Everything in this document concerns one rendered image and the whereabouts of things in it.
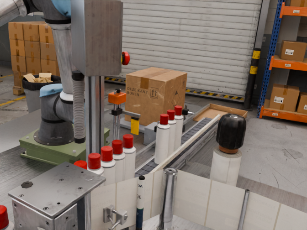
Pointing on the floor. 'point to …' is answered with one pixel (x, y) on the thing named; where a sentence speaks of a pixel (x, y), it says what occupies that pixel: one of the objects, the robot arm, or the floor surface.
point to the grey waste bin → (32, 100)
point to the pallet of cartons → (31, 51)
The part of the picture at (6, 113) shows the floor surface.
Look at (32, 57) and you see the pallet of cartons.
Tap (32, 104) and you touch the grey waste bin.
